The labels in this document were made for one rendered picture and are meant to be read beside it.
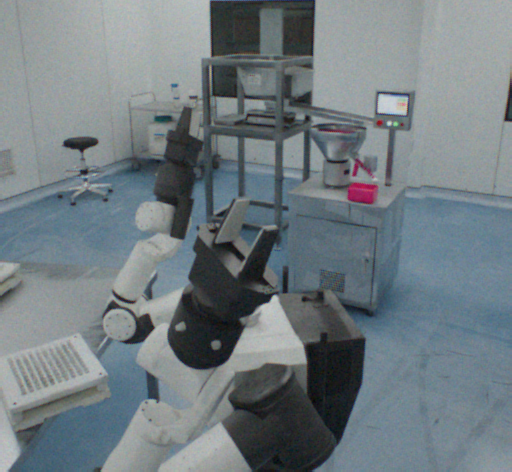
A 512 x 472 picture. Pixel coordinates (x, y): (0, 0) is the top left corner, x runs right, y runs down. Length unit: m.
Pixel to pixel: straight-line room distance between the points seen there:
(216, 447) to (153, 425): 0.15
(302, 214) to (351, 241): 0.35
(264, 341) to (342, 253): 2.50
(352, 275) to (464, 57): 3.05
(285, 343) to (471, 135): 5.14
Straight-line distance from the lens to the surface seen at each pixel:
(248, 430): 0.89
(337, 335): 1.06
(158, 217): 1.23
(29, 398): 1.52
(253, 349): 1.01
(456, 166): 6.10
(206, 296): 0.65
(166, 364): 0.74
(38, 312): 2.04
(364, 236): 3.41
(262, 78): 4.36
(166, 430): 0.77
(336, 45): 6.25
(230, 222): 0.63
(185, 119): 1.27
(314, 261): 3.60
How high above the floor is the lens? 1.81
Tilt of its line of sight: 20 degrees down
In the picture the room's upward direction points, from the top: straight up
